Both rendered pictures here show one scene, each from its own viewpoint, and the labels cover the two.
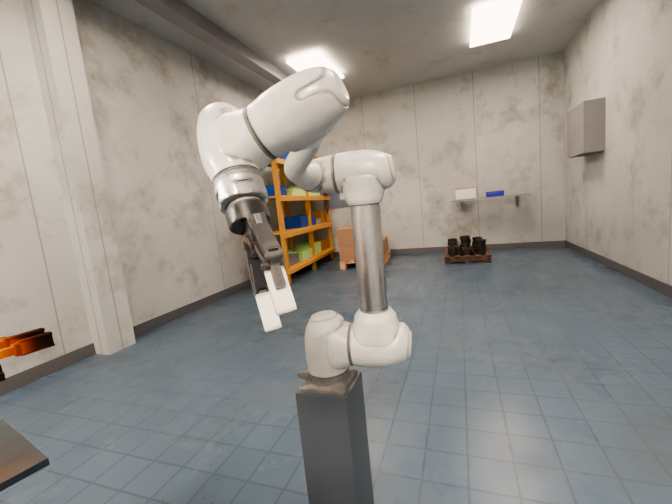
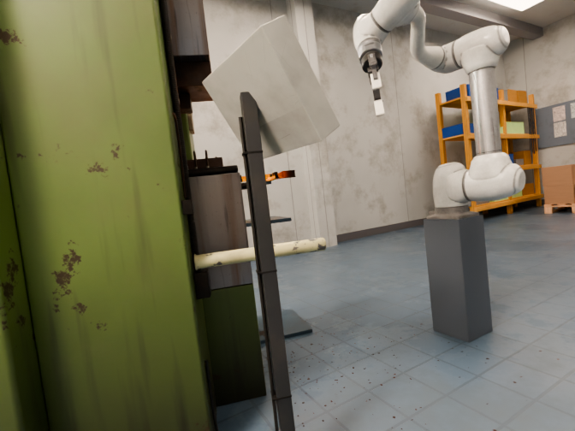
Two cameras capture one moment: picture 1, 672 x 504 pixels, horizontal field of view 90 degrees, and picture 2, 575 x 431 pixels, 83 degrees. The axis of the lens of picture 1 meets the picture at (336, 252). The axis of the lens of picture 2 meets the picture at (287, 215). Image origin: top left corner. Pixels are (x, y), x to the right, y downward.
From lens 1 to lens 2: 84 cm
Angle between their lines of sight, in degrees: 41
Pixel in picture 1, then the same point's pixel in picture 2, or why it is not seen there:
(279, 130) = (385, 14)
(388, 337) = (495, 170)
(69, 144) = not seen: hidden behind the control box
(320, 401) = (440, 223)
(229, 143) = (364, 29)
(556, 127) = not seen: outside the picture
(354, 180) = (468, 52)
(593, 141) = not seen: outside the picture
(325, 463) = (442, 272)
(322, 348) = (443, 185)
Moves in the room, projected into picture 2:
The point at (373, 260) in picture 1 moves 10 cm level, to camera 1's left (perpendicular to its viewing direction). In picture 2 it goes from (484, 111) to (459, 117)
